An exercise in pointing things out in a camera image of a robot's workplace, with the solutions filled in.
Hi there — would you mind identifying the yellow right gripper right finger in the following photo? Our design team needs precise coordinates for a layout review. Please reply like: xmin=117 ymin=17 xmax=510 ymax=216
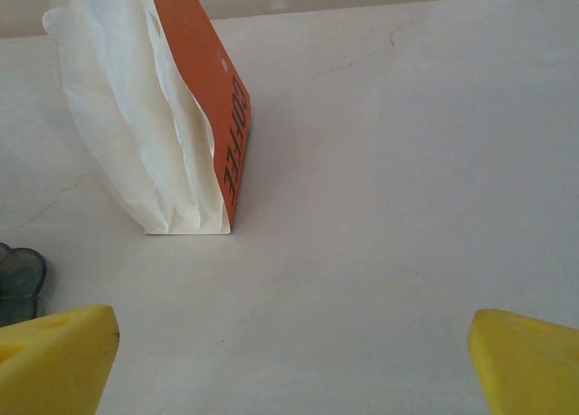
xmin=468 ymin=307 xmax=579 ymax=415

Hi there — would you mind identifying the smoky grey plastic dripper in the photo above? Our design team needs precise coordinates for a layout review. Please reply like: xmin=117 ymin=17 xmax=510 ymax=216
xmin=0 ymin=241 xmax=49 ymax=330

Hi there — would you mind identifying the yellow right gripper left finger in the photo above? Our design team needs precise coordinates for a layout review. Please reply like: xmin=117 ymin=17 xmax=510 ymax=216
xmin=0 ymin=304 xmax=121 ymax=415

